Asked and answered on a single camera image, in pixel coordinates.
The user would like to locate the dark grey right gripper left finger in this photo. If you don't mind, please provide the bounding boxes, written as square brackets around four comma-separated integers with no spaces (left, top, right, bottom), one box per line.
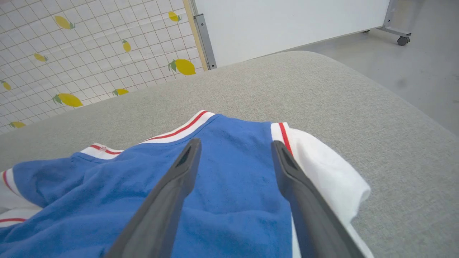
[104,138,202,258]

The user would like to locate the lemon print tiled panel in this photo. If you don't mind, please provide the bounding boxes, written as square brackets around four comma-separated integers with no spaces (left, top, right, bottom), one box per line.
[0,0,209,135]

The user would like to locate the grey fabric sofa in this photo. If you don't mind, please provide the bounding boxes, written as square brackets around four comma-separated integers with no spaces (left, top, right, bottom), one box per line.
[0,51,459,258]

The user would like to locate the white board on wheeled stand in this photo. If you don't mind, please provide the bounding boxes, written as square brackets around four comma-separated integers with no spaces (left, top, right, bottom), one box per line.
[188,0,412,70]

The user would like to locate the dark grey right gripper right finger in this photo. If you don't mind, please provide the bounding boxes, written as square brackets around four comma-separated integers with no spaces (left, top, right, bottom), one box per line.
[271,140,366,258]

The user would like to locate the blue and white t-shirt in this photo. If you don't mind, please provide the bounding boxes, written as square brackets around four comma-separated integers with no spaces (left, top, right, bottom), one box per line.
[0,110,374,258]

